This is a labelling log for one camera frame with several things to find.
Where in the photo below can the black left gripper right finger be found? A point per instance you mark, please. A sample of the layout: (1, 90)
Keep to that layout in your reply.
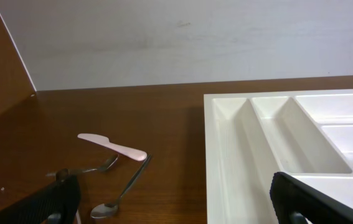
(297, 202)

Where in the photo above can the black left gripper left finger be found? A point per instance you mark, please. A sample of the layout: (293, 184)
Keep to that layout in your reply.
(58, 202)

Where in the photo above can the dark-handled small metal teaspoon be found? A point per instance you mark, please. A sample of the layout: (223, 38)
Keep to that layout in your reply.
(106, 210)

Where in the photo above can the small metal teaspoon upper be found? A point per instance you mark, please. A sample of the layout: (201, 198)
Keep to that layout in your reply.
(65, 172)

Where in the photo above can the white plastic cutlery tray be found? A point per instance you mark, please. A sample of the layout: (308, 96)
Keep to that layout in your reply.
(250, 136)

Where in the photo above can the pink plastic knife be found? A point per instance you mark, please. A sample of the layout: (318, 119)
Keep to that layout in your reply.
(132, 153)

